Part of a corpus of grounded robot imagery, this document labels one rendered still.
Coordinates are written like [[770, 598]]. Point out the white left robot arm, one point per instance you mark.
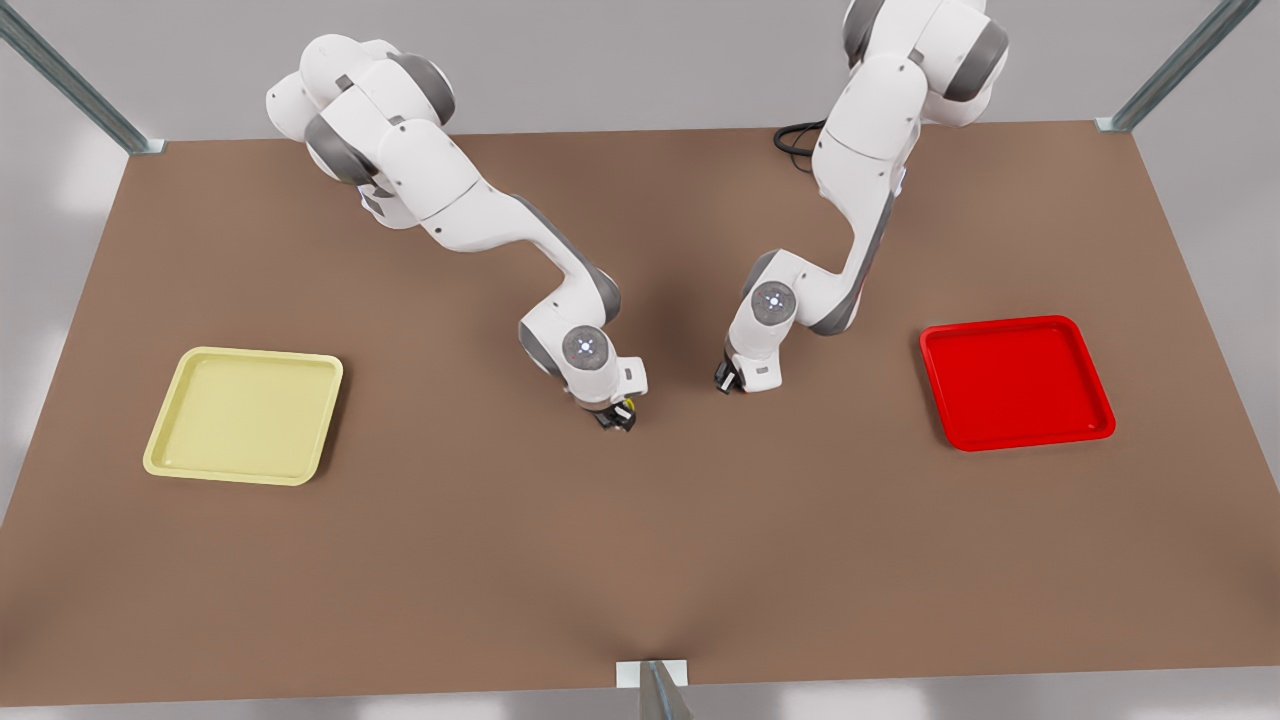
[[870, 130]]

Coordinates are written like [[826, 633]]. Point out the pale yellow square tray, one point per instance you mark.
[[245, 415]]

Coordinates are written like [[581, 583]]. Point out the silver frame post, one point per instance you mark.
[[655, 690], [70, 78], [1175, 68]]

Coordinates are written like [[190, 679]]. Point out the red square tray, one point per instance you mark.
[[1016, 382]]

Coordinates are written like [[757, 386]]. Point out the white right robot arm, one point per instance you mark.
[[440, 190]]

